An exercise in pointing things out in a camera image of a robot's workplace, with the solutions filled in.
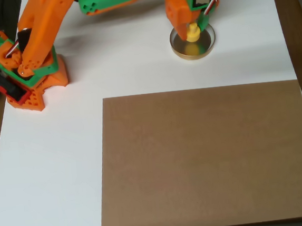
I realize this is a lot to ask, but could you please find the small yellow plastic piece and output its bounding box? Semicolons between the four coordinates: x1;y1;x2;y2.
184;22;202;43

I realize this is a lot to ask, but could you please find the orange robot base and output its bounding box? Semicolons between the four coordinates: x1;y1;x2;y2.
0;25;72;116

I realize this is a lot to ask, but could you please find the round shallow metal dish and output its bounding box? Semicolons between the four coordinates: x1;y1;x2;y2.
168;20;218;63

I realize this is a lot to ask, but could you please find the brown cardboard board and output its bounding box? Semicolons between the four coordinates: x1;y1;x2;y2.
89;77;302;226

